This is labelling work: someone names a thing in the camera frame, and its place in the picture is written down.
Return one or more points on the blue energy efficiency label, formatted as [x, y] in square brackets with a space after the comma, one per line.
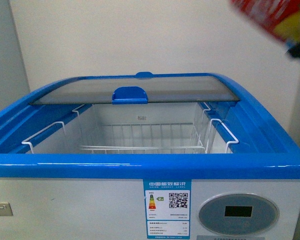
[167, 209]

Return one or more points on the red yellow drink package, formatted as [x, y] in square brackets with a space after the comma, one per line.
[279, 18]

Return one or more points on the grey instruction sticker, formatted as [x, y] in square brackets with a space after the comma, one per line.
[224, 237]

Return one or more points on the blue lid handle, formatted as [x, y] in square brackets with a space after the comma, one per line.
[129, 95]

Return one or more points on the white blue chest freezer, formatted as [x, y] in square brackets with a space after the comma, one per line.
[85, 196]

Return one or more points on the oval grey control panel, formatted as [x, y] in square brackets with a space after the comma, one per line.
[240, 214]

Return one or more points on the white wire basket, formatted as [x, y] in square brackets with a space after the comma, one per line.
[154, 128]

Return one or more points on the sliding glass freezer lid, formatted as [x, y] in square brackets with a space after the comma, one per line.
[166, 89]

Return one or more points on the silver brand badge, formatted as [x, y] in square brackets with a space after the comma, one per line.
[5, 209]

